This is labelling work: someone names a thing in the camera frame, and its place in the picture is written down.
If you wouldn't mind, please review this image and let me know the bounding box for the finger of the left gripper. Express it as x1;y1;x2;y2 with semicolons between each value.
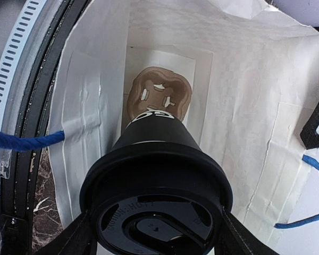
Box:
300;102;319;149

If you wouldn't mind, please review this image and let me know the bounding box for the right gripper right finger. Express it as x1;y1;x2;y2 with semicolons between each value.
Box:
214;207;278;255

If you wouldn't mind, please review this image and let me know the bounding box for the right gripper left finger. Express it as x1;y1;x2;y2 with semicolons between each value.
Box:
36;210;97;255

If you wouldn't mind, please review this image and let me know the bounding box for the black coffee cup lid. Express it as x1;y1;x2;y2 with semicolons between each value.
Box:
80;142;233;254

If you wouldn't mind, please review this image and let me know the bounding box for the checkered paper takeout bag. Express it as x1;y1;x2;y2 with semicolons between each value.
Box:
0;0;319;247

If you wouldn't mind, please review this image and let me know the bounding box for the black paper coffee cup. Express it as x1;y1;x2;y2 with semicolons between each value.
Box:
106;110;203;158

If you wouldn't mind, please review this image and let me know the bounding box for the brown cardboard cup carrier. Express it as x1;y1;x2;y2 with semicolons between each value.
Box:
127;66;192;121

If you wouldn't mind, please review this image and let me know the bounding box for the white slotted cable duct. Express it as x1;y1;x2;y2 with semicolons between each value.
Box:
0;0;47;201

